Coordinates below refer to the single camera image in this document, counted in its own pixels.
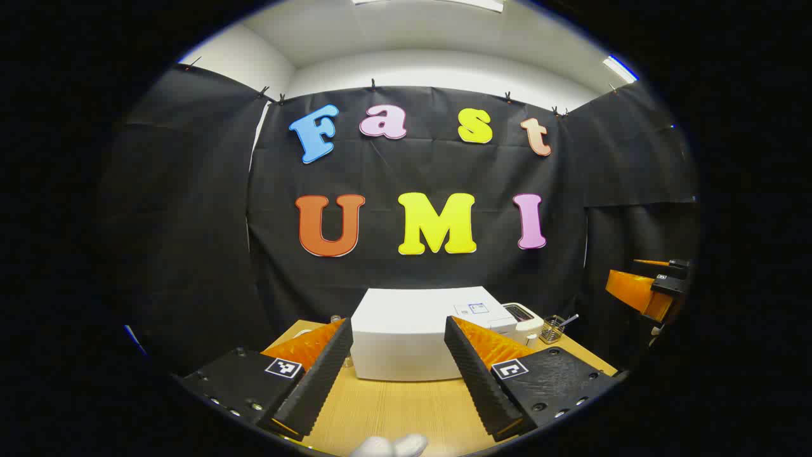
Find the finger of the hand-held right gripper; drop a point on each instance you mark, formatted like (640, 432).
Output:
(634, 292)
(679, 264)

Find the ceiling light panel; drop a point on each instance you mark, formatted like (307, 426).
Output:
(618, 68)
(457, 3)

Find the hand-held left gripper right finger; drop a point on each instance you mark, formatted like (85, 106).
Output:
(476, 381)

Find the metal spoon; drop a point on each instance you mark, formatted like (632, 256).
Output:
(569, 320)

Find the white toaster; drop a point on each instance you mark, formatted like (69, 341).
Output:
(525, 317)

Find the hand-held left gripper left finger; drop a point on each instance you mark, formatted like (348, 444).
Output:
(320, 381)

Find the white microwave oven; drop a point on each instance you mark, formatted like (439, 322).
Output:
(406, 330)

